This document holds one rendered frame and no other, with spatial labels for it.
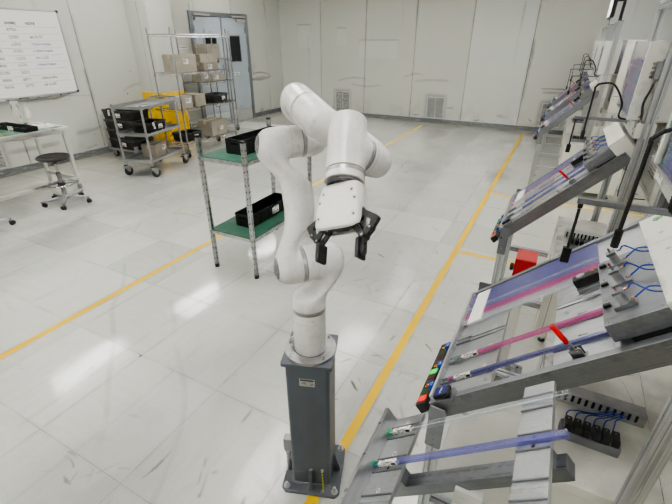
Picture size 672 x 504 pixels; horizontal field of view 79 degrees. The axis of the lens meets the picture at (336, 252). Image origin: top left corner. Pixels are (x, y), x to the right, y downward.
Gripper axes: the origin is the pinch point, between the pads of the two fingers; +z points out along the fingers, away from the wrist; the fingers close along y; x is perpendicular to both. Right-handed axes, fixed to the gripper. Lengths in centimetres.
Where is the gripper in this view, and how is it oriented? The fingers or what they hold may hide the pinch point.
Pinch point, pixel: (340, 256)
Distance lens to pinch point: 80.2
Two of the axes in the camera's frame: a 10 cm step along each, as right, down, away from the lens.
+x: 5.4, 2.7, 8.0
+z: -0.6, 9.6, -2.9
